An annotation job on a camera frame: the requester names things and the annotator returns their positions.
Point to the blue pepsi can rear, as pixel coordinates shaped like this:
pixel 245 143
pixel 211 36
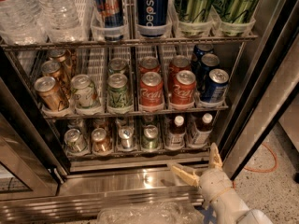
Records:
pixel 199 51

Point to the brown tea bottle left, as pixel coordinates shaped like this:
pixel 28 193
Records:
pixel 175 133

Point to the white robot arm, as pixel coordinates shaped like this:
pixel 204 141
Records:
pixel 253 216

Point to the white green can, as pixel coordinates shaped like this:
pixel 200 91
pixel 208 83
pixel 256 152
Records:
pixel 75 140
pixel 84 92

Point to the left glass fridge door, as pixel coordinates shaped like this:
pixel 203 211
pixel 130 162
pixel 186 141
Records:
pixel 23 176

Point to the green tall can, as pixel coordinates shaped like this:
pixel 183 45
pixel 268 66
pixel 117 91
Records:
pixel 192 15
pixel 235 12

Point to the red coke can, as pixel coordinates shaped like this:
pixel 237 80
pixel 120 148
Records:
pixel 178 63
pixel 183 87
pixel 149 64
pixel 151 90

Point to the clear water bottle right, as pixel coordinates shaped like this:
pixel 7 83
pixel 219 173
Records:
pixel 61 20

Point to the red bull can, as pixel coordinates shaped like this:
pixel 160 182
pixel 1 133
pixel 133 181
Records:
pixel 109 14

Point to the clear plastic bag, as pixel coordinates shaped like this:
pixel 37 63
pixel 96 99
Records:
pixel 153 213

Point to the green can front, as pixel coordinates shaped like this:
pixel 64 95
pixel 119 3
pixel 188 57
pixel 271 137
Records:
pixel 118 91

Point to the brown tea bottle white cap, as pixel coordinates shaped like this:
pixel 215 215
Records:
pixel 199 129

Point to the green can rear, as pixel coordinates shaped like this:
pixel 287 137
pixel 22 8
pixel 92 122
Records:
pixel 117 66

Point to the blue pepsi can middle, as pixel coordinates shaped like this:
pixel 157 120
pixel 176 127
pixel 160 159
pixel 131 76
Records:
pixel 208 62

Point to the blue pepsi can front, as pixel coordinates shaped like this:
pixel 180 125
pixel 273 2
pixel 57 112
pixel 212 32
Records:
pixel 215 86

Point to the gold can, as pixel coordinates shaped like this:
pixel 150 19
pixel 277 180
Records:
pixel 51 93
pixel 55 69
pixel 64 57
pixel 101 141

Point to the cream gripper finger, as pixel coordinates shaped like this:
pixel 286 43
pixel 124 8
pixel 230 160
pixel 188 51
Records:
pixel 214 157
pixel 187 174

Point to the gold can front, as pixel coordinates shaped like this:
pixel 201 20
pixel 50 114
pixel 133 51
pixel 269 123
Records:
pixel 51 93

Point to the clear water bottle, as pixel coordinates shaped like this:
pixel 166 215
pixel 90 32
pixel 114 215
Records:
pixel 61 20
pixel 18 25

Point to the gold can rear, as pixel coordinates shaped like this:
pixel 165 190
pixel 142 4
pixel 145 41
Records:
pixel 64 57

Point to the blue pepsi can top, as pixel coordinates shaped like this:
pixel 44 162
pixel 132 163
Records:
pixel 151 17

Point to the red coke can rear right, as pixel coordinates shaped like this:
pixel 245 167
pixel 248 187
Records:
pixel 178 63

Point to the gold can middle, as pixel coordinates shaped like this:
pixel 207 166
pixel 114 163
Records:
pixel 55 69

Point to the clear water bottle left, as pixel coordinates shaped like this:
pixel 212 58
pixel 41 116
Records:
pixel 18 25

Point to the blue pepsi can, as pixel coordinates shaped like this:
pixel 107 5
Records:
pixel 215 86
pixel 199 51
pixel 151 17
pixel 208 62

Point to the stainless fridge door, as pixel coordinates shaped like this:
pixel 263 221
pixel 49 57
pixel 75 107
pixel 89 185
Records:
pixel 263 85

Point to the green tall can right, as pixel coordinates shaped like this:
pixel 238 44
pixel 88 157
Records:
pixel 235 12

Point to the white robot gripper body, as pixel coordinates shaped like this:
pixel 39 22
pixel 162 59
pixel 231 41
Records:
pixel 214 182

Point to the white green can bottom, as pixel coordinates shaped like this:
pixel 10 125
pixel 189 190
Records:
pixel 75 140

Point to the red coke can front right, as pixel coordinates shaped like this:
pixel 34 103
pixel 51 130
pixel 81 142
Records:
pixel 183 87

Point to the red coke can rear left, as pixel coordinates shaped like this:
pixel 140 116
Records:
pixel 149 64

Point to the green tall can left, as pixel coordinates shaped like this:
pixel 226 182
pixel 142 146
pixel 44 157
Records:
pixel 192 15

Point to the gold can bottom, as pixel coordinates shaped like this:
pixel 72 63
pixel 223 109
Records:
pixel 101 141

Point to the red coke can front left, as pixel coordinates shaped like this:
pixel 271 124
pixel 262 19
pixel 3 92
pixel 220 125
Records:
pixel 151 90

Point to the silver can bottom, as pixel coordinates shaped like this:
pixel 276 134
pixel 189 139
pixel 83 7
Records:
pixel 126 135

